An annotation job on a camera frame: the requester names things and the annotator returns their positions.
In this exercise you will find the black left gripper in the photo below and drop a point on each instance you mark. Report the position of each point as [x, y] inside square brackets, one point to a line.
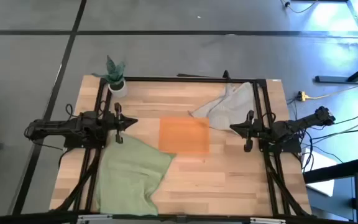
[118, 124]

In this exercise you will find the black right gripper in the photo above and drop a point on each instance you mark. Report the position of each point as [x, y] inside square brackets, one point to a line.
[251, 130]

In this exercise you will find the grey waffle microfiber towel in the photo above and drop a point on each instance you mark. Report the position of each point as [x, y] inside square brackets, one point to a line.
[228, 109]

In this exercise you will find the green microfiber towel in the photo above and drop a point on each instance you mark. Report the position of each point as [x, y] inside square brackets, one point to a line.
[126, 174]

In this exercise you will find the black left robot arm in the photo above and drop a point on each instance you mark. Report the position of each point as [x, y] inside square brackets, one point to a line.
[51, 127]

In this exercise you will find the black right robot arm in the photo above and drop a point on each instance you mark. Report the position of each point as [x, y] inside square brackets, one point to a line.
[291, 126]

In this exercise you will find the green plant in white pot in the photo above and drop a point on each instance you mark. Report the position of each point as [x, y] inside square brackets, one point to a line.
[118, 90]

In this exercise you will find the yellow power plug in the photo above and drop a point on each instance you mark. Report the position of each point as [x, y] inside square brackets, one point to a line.
[301, 96]

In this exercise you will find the white sheet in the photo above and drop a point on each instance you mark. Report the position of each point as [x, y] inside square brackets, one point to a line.
[320, 163]

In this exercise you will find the black desk legs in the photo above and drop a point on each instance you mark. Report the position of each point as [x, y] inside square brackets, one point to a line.
[331, 79]

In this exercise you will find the black desk bar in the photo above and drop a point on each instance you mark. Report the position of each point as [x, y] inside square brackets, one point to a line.
[337, 171]

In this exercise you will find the black crossbeam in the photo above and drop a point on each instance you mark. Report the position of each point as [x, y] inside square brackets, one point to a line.
[42, 217]

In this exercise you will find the black aluminium table frame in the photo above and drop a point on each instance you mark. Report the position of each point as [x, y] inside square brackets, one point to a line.
[197, 80]

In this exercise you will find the silver metal bracket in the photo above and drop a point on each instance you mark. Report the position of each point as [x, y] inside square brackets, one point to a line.
[95, 217]
[267, 220]

